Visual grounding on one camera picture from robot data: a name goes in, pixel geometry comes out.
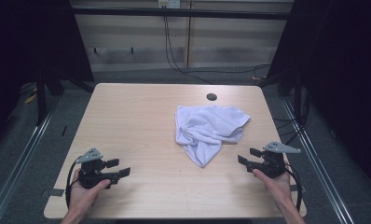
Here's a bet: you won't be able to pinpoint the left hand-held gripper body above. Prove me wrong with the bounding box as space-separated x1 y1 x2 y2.
76 147 120 189

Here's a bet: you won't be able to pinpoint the white wall outlet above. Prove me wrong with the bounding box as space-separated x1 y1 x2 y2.
158 0 182 9

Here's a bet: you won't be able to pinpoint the black wall cable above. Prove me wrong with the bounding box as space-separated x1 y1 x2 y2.
162 14 272 86

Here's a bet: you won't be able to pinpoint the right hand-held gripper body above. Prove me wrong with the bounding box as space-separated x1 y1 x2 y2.
246 141 302 179

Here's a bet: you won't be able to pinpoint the metal floor rail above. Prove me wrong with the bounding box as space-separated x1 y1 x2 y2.
0 95 61 224
281 98 356 224

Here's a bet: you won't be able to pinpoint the yellow floor object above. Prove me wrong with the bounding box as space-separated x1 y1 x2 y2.
23 92 38 105

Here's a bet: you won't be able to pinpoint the person's right hand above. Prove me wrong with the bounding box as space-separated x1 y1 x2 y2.
252 168 292 210

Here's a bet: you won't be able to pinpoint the grey tape strip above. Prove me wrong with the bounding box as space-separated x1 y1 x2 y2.
39 188 65 199

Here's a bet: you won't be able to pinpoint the person's left hand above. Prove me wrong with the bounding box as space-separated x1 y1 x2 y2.
68 168 112 217

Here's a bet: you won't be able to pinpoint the black curtain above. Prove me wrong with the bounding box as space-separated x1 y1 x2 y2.
0 0 95 150
267 0 371 195

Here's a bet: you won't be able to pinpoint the black metal stand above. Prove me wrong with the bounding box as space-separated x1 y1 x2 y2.
34 70 48 127

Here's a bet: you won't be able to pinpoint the black floor cables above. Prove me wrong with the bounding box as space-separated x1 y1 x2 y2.
272 87 310 147

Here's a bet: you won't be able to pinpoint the black horizontal bar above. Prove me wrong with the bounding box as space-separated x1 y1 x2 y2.
71 7 293 21

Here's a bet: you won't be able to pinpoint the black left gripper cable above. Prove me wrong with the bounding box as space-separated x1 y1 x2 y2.
64 158 83 209

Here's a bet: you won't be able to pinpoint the white printed towel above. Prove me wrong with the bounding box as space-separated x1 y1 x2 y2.
173 105 252 169

